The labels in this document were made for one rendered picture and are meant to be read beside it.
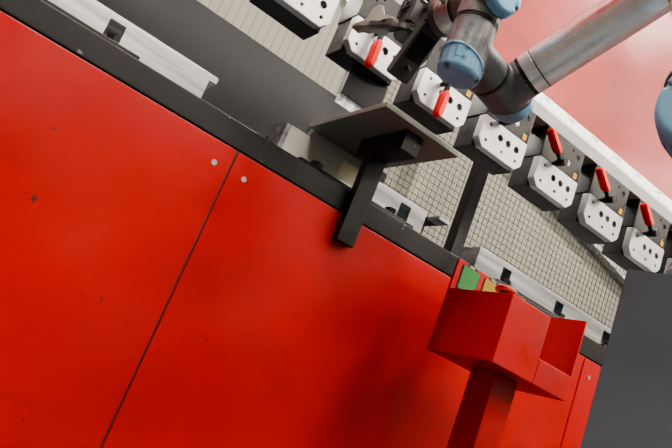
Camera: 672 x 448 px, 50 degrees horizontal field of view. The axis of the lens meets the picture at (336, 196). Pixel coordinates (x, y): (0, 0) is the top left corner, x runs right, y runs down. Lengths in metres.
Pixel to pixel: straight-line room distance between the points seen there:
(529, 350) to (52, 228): 0.79
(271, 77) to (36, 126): 1.01
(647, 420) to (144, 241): 0.74
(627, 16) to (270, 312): 0.76
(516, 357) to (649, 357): 0.39
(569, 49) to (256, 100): 0.98
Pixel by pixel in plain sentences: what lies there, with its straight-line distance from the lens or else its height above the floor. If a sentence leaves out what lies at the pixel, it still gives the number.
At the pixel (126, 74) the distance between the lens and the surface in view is 1.18.
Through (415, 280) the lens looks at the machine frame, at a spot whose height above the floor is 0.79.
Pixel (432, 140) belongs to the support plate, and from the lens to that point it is 1.29.
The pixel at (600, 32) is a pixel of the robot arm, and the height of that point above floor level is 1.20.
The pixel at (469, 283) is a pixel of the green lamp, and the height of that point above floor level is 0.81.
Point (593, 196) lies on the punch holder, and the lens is 1.98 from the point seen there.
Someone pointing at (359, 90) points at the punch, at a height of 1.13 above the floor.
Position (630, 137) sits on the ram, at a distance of 2.13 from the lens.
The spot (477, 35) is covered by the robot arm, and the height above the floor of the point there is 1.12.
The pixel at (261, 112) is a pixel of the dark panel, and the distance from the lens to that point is 1.99.
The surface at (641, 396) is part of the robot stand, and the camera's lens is 0.90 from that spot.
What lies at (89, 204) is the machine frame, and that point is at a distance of 1.14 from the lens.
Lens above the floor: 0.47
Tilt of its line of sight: 17 degrees up
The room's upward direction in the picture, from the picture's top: 22 degrees clockwise
